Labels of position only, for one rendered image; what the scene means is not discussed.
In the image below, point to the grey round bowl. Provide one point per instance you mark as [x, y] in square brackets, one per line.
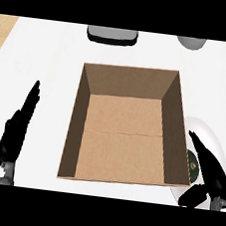
[191, 42]

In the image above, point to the dark green squash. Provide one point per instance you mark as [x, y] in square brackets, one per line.
[193, 166]

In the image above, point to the white plate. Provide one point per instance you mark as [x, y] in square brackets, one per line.
[206, 138]

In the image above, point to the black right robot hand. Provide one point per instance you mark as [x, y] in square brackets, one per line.
[211, 170]

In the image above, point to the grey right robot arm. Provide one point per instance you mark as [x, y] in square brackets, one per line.
[220, 203]

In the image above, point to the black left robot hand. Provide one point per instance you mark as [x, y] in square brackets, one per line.
[18, 126]

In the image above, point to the brown cardboard box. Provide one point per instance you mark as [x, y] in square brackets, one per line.
[125, 126]

